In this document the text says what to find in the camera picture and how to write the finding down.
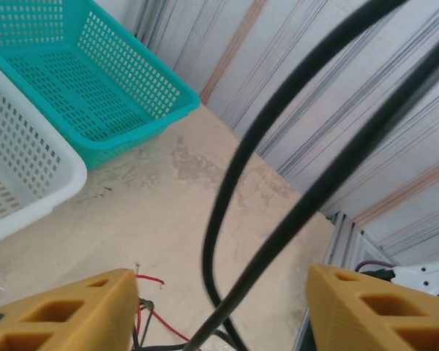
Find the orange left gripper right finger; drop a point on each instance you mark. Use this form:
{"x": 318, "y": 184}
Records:
{"x": 369, "y": 321}

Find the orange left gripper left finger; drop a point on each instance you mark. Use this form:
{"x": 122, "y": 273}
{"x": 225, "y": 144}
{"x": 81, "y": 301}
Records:
{"x": 69, "y": 314}

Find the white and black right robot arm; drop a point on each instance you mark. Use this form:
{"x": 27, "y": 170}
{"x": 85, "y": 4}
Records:
{"x": 424, "y": 274}

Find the white plastic basket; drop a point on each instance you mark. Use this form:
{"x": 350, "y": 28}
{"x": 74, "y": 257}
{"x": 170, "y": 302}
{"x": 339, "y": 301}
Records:
{"x": 29, "y": 157}

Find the teal plastic basket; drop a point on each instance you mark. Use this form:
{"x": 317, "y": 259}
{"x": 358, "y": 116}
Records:
{"x": 95, "y": 73}

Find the aluminium table frame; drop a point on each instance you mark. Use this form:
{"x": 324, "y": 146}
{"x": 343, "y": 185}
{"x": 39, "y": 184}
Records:
{"x": 345, "y": 237}

